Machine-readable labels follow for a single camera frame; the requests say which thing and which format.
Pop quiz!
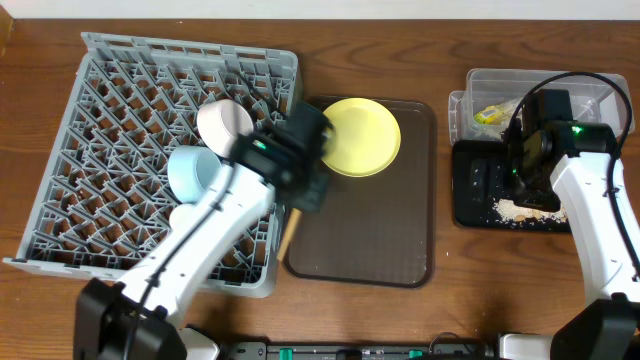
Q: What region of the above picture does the wooden chopstick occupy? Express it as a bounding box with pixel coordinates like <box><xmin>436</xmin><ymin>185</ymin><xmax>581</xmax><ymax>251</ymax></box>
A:
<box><xmin>277</xmin><ymin>208</ymin><xmax>302</xmax><ymax>262</ymax></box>

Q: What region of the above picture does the green snack wrapper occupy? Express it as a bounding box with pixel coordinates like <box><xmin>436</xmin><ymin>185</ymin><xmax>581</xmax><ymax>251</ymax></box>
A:
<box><xmin>474</xmin><ymin>99</ymin><xmax>520</xmax><ymax>125</ymax></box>

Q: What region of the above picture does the white bowl with rice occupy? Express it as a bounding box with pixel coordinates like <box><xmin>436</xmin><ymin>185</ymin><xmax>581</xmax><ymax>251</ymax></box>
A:
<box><xmin>196</xmin><ymin>99</ymin><xmax>254</xmax><ymax>158</ymax></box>

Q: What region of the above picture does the light blue bowl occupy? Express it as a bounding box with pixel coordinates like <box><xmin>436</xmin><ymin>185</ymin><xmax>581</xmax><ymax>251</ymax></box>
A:
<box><xmin>167</xmin><ymin>146</ymin><xmax>221</xmax><ymax>203</ymax></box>

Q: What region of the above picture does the white paper cup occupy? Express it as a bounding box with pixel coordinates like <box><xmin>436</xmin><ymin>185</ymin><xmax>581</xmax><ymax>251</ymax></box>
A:
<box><xmin>169</xmin><ymin>203</ymin><xmax>195</xmax><ymax>230</ymax></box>

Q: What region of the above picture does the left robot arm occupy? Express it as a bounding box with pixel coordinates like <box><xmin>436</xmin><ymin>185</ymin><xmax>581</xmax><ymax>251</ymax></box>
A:
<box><xmin>72</xmin><ymin>102</ymin><xmax>335</xmax><ymax>359</ymax></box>

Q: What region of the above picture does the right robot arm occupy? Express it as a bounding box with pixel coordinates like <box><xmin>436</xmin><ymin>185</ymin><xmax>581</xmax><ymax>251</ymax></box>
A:
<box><xmin>498</xmin><ymin>89</ymin><xmax>639</xmax><ymax>359</ymax></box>

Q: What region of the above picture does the clear plastic bin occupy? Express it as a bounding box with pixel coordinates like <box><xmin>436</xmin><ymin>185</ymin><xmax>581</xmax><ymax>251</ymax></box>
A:
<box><xmin>448</xmin><ymin>68</ymin><xmax>627</xmax><ymax>144</ymax></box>

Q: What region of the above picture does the black tray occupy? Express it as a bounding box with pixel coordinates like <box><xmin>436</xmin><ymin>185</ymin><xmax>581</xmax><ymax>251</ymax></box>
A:
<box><xmin>452</xmin><ymin>140</ymin><xmax>570</xmax><ymax>233</ymax></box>

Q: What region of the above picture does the yellow plate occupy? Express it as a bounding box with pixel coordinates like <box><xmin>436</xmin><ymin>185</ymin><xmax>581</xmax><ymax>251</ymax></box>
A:
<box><xmin>322</xmin><ymin>98</ymin><xmax>401</xmax><ymax>177</ymax></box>

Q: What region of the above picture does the brown serving tray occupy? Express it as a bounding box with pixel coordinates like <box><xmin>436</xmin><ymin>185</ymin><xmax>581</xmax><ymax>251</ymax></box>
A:
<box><xmin>283</xmin><ymin>100</ymin><xmax>437</xmax><ymax>289</ymax></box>

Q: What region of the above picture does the spilled rice pile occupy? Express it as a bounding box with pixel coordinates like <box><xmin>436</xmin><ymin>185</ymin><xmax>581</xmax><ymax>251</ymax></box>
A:
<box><xmin>492</xmin><ymin>199</ymin><xmax>568</xmax><ymax>223</ymax></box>

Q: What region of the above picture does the grey plastic dish rack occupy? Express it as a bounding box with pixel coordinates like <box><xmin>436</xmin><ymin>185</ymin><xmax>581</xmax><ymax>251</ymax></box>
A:
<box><xmin>7</xmin><ymin>32</ymin><xmax>302</xmax><ymax>281</ymax></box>

